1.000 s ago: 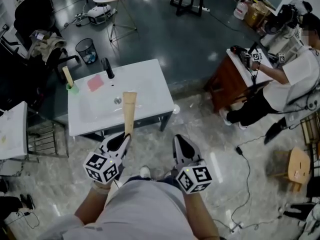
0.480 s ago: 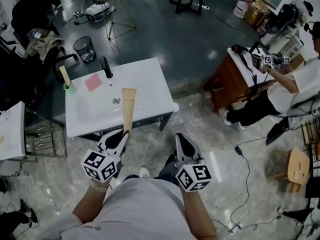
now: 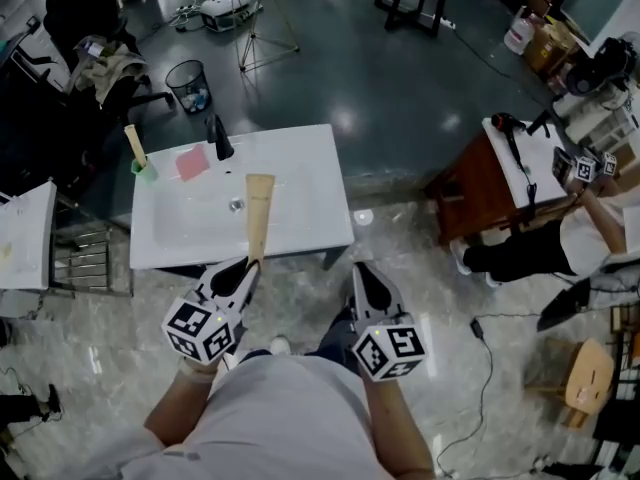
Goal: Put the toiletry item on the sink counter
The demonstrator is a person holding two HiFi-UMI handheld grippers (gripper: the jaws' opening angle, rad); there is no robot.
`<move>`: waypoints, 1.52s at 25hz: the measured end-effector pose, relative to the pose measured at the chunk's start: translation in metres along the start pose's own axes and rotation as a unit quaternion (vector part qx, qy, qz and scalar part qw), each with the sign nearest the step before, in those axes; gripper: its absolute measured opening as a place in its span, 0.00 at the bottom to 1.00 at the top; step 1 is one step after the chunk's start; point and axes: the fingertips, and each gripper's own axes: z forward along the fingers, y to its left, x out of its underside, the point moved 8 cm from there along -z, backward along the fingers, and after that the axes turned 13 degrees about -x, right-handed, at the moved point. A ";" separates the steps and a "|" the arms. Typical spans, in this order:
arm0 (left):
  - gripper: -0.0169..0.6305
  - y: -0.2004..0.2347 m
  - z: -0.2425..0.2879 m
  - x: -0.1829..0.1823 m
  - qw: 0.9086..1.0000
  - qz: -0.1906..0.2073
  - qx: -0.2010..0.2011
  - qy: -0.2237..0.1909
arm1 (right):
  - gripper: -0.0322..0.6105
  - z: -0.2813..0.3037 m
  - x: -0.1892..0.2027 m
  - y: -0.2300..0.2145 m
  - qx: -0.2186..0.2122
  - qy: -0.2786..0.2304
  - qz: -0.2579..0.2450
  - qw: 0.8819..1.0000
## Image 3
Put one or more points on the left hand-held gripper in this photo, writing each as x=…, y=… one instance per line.
x=200, y=330

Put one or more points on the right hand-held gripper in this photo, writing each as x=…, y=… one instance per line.
x=387, y=348

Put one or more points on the tan toiletry item tube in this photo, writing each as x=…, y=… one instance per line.
x=260, y=208

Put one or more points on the person's left forearm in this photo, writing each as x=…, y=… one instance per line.
x=180, y=408

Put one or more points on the person's right forearm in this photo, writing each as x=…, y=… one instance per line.
x=395, y=428

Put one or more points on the metal sink drain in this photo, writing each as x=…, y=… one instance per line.
x=236, y=205

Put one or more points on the white sink counter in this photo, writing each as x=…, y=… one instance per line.
x=300, y=178

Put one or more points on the white floor disc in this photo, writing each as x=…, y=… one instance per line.
x=363, y=217

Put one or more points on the person's dark trousers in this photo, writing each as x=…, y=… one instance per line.
x=335, y=338

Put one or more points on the person's white shoe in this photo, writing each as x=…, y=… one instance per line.
x=280, y=345

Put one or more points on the pink cloth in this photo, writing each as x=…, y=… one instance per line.
x=192, y=163

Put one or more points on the black power adapter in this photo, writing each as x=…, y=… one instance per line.
x=477, y=328

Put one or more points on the black faucet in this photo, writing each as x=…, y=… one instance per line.
x=220, y=138

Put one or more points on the green cup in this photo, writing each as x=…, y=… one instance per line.
x=146, y=170

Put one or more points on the person's grey shirt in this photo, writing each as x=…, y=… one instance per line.
x=280, y=418

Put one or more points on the wooden cabinet with white top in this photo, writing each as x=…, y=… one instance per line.
x=475, y=188

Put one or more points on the black wedge-shaped object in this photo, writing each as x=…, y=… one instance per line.
x=562, y=310

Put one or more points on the black hair dryer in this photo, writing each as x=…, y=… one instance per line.
x=507, y=125

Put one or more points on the white side table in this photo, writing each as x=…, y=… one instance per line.
x=25, y=238

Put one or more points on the beige garment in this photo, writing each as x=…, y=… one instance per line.
x=107, y=70

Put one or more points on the wooden stool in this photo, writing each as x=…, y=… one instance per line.
x=590, y=378

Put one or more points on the white power strip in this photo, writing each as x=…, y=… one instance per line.
x=184, y=14

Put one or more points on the white round appliance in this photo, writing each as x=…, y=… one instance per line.
x=224, y=7

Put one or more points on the black metal shelf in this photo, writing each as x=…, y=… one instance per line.
x=622, y=393

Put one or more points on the clear plastic jug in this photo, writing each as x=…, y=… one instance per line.
x=520, y=33

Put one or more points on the brown cardboard box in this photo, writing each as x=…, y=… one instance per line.
x=547, y=45

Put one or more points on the black office chair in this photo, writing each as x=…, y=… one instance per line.
x=75, y=13

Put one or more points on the black fan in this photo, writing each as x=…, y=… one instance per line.
x=600, y=65

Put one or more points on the computer monitor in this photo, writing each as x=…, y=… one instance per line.
x=592, y=0

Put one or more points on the black table frame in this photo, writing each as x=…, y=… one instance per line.
x=410, y=3

